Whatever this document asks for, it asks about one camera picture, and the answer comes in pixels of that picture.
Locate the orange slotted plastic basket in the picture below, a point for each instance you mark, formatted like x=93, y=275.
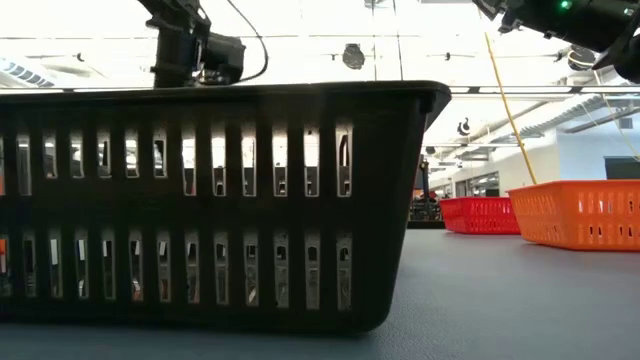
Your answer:
x=565, y=220

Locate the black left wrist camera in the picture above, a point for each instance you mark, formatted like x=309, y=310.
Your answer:
x=225, y=55

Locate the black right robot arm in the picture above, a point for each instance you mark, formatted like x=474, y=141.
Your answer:
x=590, y=20

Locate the white ceiling vent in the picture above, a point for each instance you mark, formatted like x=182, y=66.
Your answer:
x=25, y=75

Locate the round black ceiling fixture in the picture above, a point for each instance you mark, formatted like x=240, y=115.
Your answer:
x=581, y=57
x=353, y=56
x=463, y=127

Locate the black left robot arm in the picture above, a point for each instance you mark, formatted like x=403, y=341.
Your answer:
x=175, y=6

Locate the black slotted plastic basket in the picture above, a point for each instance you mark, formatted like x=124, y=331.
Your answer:
x=385, y=200

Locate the red slotted plastic basket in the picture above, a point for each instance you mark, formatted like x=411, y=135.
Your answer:
x=475, y=217

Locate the distant black equipment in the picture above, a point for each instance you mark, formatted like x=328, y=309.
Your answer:
x=425, y=210

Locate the dark wall screen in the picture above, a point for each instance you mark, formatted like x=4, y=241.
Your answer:
x=622, y=167

